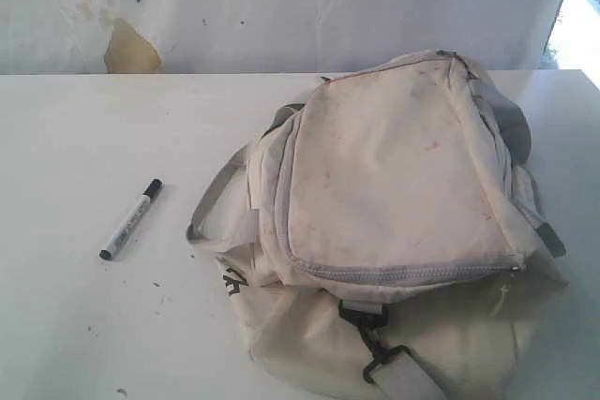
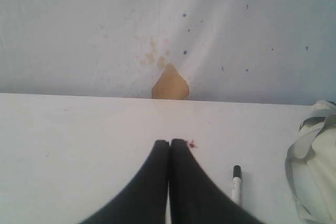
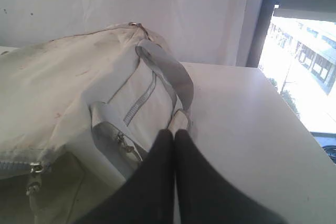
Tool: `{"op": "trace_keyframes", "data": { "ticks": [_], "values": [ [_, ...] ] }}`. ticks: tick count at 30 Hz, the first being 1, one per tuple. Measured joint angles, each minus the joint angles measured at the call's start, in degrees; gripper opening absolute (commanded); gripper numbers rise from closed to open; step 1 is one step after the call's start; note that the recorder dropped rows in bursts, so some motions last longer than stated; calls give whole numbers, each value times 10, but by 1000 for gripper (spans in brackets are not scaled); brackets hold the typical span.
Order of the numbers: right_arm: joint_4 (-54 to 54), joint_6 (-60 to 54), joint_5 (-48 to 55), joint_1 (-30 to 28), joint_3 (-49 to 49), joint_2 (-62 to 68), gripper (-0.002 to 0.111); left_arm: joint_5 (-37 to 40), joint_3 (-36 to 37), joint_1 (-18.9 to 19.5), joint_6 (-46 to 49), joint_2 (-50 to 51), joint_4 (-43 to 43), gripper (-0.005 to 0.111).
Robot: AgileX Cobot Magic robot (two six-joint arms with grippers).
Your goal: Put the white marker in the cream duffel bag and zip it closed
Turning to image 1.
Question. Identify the black and white marker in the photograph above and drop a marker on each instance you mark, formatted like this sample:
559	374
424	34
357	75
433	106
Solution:
119	239

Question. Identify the white fabric backpack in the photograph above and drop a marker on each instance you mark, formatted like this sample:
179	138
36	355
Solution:
383	238

